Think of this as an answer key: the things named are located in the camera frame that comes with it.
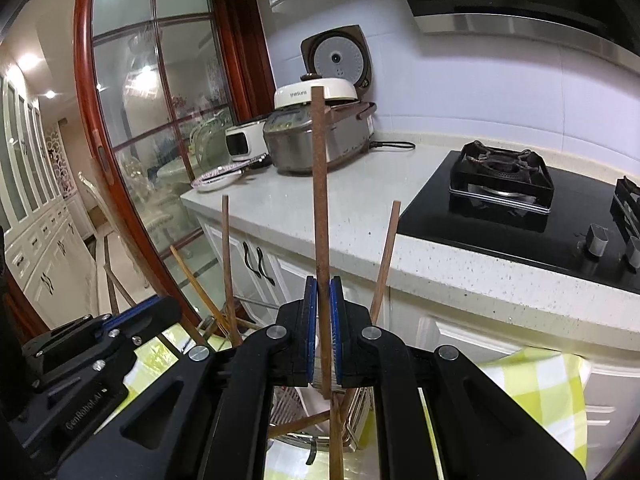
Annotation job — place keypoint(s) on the white plate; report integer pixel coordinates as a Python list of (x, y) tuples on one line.
[(215, 181)]

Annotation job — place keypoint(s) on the red framed glass sliding door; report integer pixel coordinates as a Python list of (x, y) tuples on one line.
[(85, 85)]

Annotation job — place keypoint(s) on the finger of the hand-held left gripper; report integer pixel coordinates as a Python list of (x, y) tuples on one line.
[(135, 316), (75, 345)]

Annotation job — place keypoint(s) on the black glass gas cooktop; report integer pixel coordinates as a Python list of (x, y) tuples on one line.
[(435, 230)]

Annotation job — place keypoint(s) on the large white rice spoon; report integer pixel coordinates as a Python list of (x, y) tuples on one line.
[(312, 405)]

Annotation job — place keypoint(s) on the white ornate dining chair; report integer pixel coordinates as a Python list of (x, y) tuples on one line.
[(95, 200)]

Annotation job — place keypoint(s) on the white round lid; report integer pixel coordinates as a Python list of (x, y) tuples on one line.
[(300, 92)]

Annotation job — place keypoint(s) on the white display cabinet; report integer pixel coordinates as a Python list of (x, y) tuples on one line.
[(35, 240)]

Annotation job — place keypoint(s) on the grey stove knob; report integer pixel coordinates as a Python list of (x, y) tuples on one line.
[(596, 240), (632, 255)]

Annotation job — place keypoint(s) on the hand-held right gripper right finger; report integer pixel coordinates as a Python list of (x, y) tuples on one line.
[(336, 330)]

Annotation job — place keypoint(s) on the brown wooden chopstick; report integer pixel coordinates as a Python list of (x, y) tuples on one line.
[(122, 287), (228, 260), (195, 285), (386, 255), (300, 421), (320, 185), (111, 287)]

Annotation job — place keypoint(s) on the small white box appliance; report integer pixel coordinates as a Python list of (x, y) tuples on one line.
[(245, 142)]

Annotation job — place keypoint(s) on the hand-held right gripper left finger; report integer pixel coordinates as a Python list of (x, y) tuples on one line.
[(311, 330)]

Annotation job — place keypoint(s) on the black burner grate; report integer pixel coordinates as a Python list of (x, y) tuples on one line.
[(627, 205), (500, 180)]

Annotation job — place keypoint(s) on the green checkered tablecloth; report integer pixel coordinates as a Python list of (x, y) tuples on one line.
[(530, 385)]

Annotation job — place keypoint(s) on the silver rice cooker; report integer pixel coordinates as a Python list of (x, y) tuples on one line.
[(295, 145)]

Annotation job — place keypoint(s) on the white kitchen base cabinet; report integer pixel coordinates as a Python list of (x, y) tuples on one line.
[(300, 210)]

